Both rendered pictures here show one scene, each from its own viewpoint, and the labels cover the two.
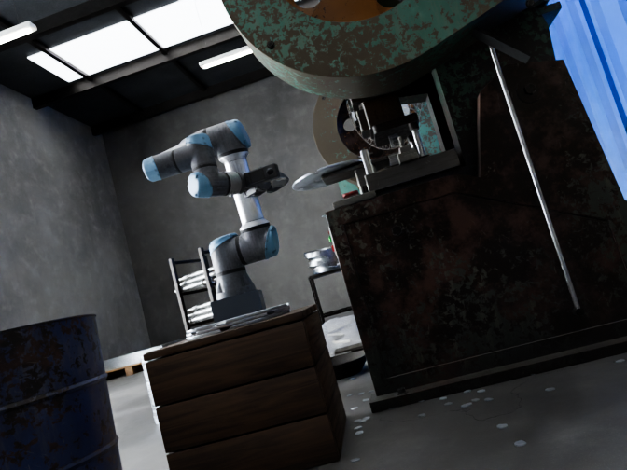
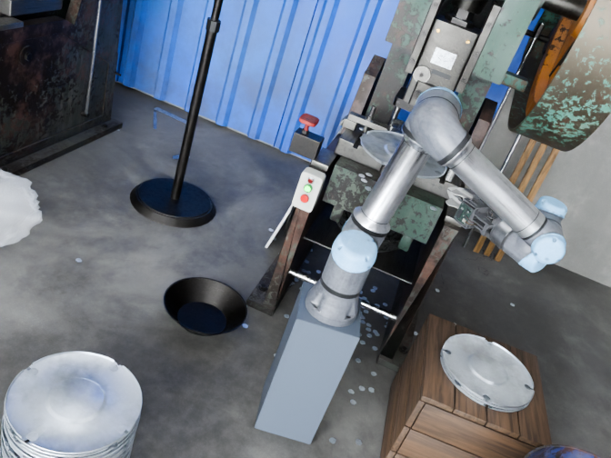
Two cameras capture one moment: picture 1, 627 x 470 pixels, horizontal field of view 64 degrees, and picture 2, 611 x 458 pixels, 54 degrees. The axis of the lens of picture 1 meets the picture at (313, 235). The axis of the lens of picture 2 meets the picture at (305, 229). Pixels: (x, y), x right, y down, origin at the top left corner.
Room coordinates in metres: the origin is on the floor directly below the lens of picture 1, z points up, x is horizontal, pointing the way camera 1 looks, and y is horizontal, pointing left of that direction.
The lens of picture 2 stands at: (2.08, 1.71, 1.45)
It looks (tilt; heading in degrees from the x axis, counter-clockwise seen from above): 30 degrees down; 269
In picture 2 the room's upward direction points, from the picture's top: 20 degrees clockwise
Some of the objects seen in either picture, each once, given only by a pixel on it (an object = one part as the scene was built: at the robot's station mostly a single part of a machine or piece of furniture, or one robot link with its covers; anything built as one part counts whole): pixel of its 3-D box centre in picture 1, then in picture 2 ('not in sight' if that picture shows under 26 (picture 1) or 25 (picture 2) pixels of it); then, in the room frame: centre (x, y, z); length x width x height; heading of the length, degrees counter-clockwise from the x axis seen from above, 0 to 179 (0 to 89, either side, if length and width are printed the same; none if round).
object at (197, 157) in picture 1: (196, 155); (545, 222); (1.49, 0.28, 0.88); 0.11 x 0.08 x 0.11; 83
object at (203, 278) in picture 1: (215, 308); not in sight; (4.10, 0.93, 0.48); 0.46 x 0.43 x 0.95; 62
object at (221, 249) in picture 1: (228, 253); (350, 260); (1.91, 0.34, 0.62); 0.13 x 0.12 x 0.14; 83
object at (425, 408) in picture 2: (256, 388); (460, 412); (1.40, 0.26, 0.18); 0.40 x 0.38 x 0.35; 86
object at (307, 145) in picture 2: not in sight; (302, 157); (2.14, -0.20, 0.62); 0.10 x 0.06 x 0.20; 172
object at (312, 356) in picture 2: (251, 353); (306, 364); (1.91, 0.34, 0.23); 0.18 x 0.18 x 0.45; 3
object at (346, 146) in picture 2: (410, 182); (402, 155); (1.80, -0.39, 0.68); 0.45 x 0.30 x 0.06; 172
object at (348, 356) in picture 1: (340, 366); (204, 311); (2.29, 0.04, 0.04); 0.30 x 0.30 x 0.07
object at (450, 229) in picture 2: (479, 224); (447, 219); (1.52, -0.49, 0.45); 0.92 x 0.12 x 0.90; 82
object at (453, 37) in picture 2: (370, 93); (441, 64); (1.81, -0.35, 1.04); 0.17 x 0.15 x 0.30; 82
